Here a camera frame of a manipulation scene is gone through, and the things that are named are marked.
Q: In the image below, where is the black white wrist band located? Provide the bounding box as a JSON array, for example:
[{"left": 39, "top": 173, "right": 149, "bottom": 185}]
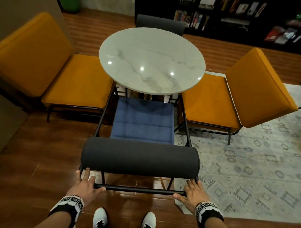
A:
[
  {"left": 194, "top": 201, "right": 224, "bottom": 223},
  {"left": 48, "top": 195, "right": 85, "bottom": 222}
]

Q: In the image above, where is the person's left forearm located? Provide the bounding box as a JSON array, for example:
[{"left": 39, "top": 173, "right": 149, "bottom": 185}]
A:
[{"left": 35, "top": 210, "right": 74, "bottom": 228}]

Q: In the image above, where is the white black shoe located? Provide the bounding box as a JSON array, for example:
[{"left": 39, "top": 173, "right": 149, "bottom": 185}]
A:
[
  {"left": 141, "top": 211, "right": 156, "bottom": 228},
  {"left": 93, "top": 207, "right": 109, "bottom": 228}
]

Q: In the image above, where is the row of upright books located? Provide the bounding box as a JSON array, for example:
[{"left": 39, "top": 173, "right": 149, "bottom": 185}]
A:
[{"left": 174, "top": 9, "right": 210, "bottom": 30}]

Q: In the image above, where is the blue chair with grey bolster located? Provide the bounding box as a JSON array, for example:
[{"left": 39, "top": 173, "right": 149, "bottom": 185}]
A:
[{"left": 78, "top": 86, "right": 201, "bottom": 197}]

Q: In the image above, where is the orange upholstered chair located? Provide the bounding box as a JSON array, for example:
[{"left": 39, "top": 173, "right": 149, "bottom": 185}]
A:
[
  {"left": 0, "top": 12, "right": 116, "bottom": 123},
  {"left": 176, "top": 47, "right": 299, "bottom": 146}
]

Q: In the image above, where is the green round container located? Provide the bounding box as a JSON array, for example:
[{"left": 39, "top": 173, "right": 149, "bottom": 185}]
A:
[{"left": 58, "top": 0, "right": 82, "bottom": 13}]

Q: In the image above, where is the round white marble table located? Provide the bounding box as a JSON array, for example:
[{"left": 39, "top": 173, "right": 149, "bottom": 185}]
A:
[{"left": 98, "top": 27, "right": 206, "bottom": 102}]

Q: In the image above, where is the black bookshelf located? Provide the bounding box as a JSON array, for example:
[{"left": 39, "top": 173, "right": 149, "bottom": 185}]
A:
[{"left": 134, "top": 0, "right": 301, "bottom": 55}]

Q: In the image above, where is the row of displayed books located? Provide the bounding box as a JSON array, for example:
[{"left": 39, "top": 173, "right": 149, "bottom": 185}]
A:
[{"left": 220, "top": 0, "right": 268, "bottom": 18}]

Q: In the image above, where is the pile of colourful magazines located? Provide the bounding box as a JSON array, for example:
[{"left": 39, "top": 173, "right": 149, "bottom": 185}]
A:
[{"left": 264, "top": 14, "right": 301, "bottom": 45}]

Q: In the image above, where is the person's right hand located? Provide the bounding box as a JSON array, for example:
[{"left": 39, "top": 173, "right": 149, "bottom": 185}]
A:
[{"left": 173, "top": 179, "right": 211, "bottom": 214}]

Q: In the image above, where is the grey bolster back chair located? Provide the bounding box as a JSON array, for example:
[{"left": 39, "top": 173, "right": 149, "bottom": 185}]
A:
[{"left": 136, "top": 14, "right": 186, "bottom": 37}]

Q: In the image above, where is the person's right forearm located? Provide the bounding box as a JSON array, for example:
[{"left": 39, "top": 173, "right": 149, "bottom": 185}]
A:
[{"left": 204, "top": 216, "right": 227, "bottom": 228}]

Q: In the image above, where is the grey patterned rug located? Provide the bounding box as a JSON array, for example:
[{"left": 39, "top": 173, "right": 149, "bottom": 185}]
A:
[{"left": 174, "top": 71, "right": 301, "bottom": 217}]

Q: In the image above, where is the person's left hand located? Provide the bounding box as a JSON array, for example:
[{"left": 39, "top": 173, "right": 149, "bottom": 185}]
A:
[{"left": 68, "top": 167, "right": 106, "bottom": 207}]

